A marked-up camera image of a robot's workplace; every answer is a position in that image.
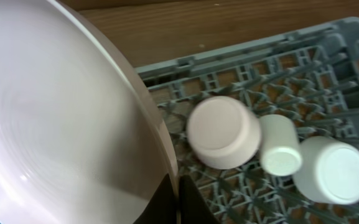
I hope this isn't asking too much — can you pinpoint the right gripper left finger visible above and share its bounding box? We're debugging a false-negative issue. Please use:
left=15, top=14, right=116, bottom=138
left=134, top=174, right=177, bottom=224

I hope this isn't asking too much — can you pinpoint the pale green bowl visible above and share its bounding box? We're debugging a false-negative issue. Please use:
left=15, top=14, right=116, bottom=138
left=292, top=136, right=359, bottom=205

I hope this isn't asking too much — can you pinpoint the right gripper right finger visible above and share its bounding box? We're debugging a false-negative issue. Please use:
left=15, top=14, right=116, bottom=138
left=179, top=175, right=219, bottom=224

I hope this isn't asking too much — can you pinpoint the small white plate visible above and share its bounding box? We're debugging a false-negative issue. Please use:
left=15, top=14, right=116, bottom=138
left=186, top=96, right=261, bottom=170

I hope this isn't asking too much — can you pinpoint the grey dishwasher rack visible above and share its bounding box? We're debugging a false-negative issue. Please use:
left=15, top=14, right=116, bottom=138
left=137, top=17, right=359, bottom=223

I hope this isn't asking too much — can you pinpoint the white upturned cup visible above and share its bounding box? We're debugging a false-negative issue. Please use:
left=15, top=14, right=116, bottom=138
left=259, top=114, right=303, bottom=176

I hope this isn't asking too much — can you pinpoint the large pink plate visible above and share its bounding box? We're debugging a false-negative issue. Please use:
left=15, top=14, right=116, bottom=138
left=0, top=1, right=178, bottom=223

